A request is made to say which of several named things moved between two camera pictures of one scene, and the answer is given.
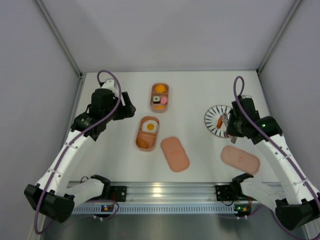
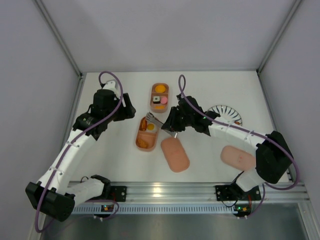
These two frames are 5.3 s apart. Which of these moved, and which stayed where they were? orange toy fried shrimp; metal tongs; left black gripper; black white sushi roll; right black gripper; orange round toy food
Moved: metal tongs; right black gripper
Stayed: black white sushi roll; orange round toy food; left black gripper; orange toy fried shrimp
